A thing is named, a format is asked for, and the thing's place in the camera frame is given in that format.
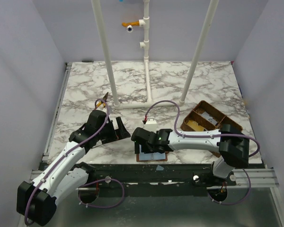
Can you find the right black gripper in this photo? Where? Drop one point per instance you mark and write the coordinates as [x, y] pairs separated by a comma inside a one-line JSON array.
[[137, 136]]

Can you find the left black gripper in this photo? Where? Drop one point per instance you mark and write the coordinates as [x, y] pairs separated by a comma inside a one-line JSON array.
[[114, 132]]

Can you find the brown leather card holder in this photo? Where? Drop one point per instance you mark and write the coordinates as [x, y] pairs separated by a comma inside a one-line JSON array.
[[148, 157]]

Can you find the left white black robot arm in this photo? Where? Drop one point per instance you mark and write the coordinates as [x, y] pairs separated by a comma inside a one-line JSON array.
[[37, 200]]

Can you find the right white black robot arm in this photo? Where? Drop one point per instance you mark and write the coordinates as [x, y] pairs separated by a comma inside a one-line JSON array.
[[228, 141]]

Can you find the gold card in tray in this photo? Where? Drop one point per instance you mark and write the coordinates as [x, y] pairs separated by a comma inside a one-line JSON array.
[[195, 126]]

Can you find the grey card in tray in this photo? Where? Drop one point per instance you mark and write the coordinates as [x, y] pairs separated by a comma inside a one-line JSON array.
[[209, 118]]

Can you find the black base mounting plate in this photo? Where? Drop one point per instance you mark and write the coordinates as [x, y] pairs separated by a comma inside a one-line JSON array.
[[150, 180]]

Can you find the brown woven divided tray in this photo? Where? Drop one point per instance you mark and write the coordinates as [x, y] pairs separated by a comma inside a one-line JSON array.
[[220, 117]]

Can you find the blue white small ball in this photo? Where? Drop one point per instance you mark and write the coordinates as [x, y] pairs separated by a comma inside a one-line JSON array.
[[129, 28]]

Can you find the orange pipe hook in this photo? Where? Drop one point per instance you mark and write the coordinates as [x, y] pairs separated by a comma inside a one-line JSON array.
[[140, 22]]

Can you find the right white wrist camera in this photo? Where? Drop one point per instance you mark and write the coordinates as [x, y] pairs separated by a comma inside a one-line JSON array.
[[150, 124]]

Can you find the yellow handled pliers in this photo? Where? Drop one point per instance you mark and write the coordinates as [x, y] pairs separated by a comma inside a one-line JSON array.
[[102, 103]]

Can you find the aluminium rail frame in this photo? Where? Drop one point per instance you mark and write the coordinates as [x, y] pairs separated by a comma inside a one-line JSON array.
[[49, 140]]

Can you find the white PVC pipe frame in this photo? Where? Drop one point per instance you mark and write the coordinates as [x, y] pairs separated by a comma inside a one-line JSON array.
[[145, 44]]

